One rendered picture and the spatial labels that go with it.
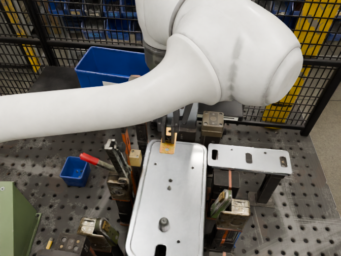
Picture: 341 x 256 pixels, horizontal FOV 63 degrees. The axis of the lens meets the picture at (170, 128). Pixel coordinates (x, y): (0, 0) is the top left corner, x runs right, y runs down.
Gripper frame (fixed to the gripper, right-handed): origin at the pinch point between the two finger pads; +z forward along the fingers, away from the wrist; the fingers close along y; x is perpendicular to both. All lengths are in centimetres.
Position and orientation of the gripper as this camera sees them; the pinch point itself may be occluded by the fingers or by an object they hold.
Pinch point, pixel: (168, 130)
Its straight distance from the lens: 68.7
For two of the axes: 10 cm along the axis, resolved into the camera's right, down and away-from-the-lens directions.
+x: 1.2, -7.6, 6.4
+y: 9.9, 0.9, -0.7
